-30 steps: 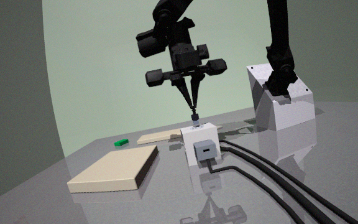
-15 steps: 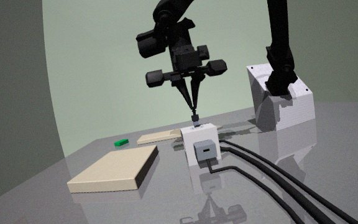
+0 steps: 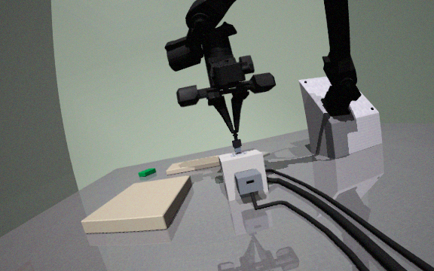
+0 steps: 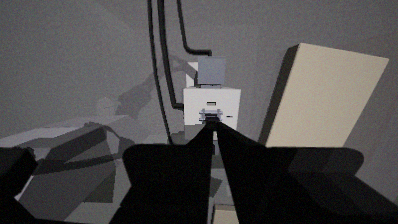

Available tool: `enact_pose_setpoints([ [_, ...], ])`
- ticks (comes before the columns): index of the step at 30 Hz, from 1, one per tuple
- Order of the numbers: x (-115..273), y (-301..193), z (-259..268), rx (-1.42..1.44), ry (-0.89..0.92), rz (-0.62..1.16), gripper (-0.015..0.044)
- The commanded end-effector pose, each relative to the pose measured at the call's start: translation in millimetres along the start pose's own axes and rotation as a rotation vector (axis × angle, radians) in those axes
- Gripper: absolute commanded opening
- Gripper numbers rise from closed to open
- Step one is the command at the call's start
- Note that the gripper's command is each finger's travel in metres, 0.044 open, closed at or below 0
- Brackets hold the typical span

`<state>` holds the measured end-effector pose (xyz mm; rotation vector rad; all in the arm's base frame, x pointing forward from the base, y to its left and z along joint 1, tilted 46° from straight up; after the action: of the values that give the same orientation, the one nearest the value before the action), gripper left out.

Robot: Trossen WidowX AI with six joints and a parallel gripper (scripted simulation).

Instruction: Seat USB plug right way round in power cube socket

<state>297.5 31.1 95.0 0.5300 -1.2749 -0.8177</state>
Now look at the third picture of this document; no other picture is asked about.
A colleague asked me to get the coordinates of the small green block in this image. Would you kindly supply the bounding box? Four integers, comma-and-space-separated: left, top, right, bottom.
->
139, 168, 156, 177

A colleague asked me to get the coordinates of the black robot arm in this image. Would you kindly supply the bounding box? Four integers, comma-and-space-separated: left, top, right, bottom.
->
165, 0, 362, 117

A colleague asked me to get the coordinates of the black usb plug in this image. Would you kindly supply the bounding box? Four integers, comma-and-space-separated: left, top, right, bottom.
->
232, 130, 242, 153

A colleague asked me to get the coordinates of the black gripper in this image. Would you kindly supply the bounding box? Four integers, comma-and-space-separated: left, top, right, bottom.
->
176, 51, 276, 133

